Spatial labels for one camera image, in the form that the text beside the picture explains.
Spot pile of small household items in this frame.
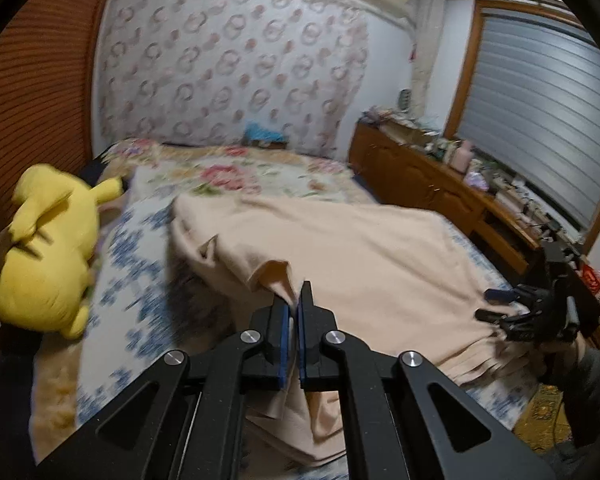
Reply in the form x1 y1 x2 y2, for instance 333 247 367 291
360 105 600 306

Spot yellow patterned rug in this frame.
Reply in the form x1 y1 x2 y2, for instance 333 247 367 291
512 382 581 442

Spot beige printed t-shirt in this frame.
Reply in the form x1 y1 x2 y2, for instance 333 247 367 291
170 192 547 466

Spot brown wooden wardrobe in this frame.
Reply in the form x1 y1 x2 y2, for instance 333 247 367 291
0 0 124 271

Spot brown wooden dresser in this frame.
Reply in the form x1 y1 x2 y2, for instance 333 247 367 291
349 119 600 361

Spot blue floral bed sheet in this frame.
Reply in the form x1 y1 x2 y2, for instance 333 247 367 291
75 165 546 480

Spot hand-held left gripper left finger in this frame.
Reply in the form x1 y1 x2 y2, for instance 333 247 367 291
30 296 297 480

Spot person's right forearm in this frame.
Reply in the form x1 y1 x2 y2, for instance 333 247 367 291
545 345 600 467

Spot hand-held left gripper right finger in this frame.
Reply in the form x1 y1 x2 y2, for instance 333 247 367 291
297 281 563 480

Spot white wall pipe cover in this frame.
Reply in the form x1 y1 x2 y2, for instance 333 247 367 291
416 0 447 122

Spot grey window blind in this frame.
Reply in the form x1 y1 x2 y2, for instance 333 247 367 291
452 10 600 234

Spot pink bottle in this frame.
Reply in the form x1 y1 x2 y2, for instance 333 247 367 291
452 140 476 174

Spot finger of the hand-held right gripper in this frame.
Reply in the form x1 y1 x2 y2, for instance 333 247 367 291
484 286 546 307
475 308 538 342

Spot small blue cloth item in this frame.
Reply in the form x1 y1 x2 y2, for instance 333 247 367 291
242 121 287 149

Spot floral patterned pillow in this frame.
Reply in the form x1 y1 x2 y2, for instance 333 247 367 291
97 137 381 207

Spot yellow plush toy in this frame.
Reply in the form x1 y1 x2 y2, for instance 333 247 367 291
0 162 129 341

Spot ring patterned upholstered headboard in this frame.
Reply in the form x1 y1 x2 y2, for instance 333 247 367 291
94 0 371 162

